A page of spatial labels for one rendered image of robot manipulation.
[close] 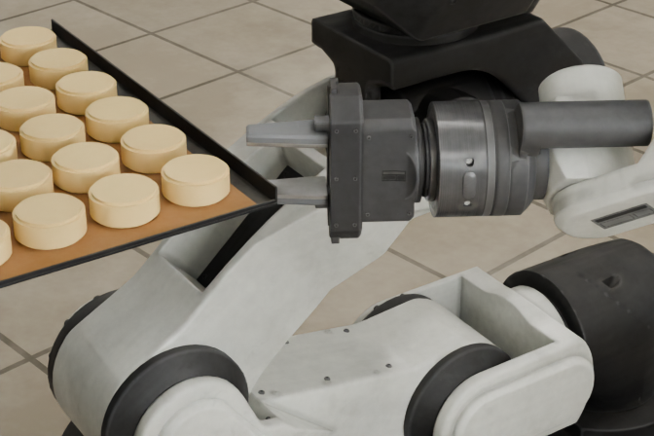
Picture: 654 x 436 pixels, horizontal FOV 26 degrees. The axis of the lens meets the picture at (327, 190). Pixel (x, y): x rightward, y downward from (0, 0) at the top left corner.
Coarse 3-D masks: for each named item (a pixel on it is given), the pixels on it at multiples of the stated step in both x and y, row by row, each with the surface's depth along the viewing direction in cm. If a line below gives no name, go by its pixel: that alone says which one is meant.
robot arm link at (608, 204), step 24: (624, 168) 102; (648, 168) 101; (576, 192) 104; (600, 192) 102; (624, 192) 101; (648, 192) 101; (576, 216) 104; (600, 216) 104; (624, 216) 104; (648, 216) 105
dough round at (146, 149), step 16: (144, 128) 109; (160, 128) 109; (176, 128) 109; (128, 144) 107; (144, 144) 107; (160, 144) 107; (176, 144) 107; (128, 160) 107; (144, 160) 106; (160, 160) 106
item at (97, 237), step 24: (24, 72) 124; (120, 144) 111; (120, 168) 108; (240, 192) 104; (0, 216) 101; (168, 216) 101; (192, 216) 101; (96, 240) 98; (120, 240) 98; (24, 264) 95; (48, 264) 95
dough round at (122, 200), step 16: (112, 176) 102; (128, 176) 102; (144, 176) 102; (96, 192) 100; (112, 192) 100; (128, 192) 100; (144, 192) 100; (96, 208) 99; (112, 208) 99; (128, 208) 99; (144, 208) 99; (112, 224) 99; (128, 224) 99
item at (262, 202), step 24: (72, 48) 129; (120, 72) 121; (144, 96) 118; (168, 120) 115; (192, 144) 112; (216, 144) 109; (240, 168) 107; (264, 192) 104; (216, 216) 101; (144, 240) 98; (72, 264) 95
